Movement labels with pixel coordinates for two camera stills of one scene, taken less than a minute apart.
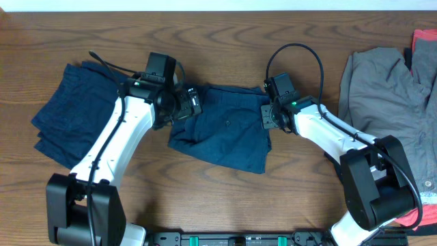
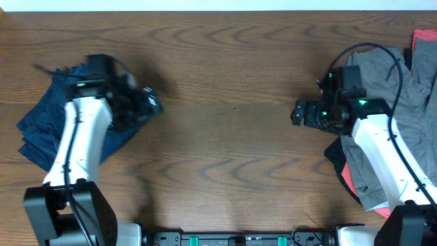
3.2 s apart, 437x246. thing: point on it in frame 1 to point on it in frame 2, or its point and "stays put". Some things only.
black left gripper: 185,110 to 145,111
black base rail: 298,238 stays put
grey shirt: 380,96 stays put
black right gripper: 265,118 to 314,107
